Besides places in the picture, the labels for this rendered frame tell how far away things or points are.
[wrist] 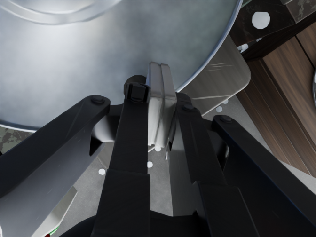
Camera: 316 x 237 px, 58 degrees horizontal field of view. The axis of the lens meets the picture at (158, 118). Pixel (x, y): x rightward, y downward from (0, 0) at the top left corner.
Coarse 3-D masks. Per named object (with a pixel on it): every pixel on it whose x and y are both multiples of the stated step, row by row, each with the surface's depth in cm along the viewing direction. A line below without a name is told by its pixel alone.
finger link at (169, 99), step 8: (160, 72) 19; (168, 72) 19; (168, 80) 17; (168, 88) 16; (168, 96) 15; (168, 104) 15; (160, 112) 15; (168, 112) 15; (160, 120) 15; (168, 120) 15; (160, 128) 15; (168, 128) 15; (160, 136) 15; (160, 144) 16
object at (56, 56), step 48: (0, 0) 20; (48, 0) 20; (96, 0) 20; (144, 0) 21; (192, 0) 21; (240, 0) 21; (0, 48) 21; (48, 48) 21; (96, 48) 21; (144, 48) 22; (192, 48) 22; (0, 96) 21; (48, 96) 21
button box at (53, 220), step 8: (72, 192) 49; (64, 200) 44; (72, 200) 47; (56, 208) 40; (64, 208) 43; (48, 216) 38; (56, 216) 39; (48, 224) 38; (56, 224) 39; (40, 232) 38; (48, 232) 38
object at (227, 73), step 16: (224, 48) 22; (208, 64) 22; (224, 64) 22; (240, 64) 22; (128, 80) 22; (144, 80) 22; (192, 80) 22; (208, 80) 22; (224, 80) 22; (240, 80) 23; (192, 96) 22; (208, 96) 22; (224, 96) 23; (112, 144) 22
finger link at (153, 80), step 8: (152, 64) 20; (152, 72) 18; (152, 80) 16; (160, 80) 17; (152, 88) 15; (160, 88) 16; (152, 96) 14; (160, 96) 15; (152, 104) 15; (160, 104) 15; (152, 112) 15; (152, 120) 15; (152, 128) 15; (152, 136) 15
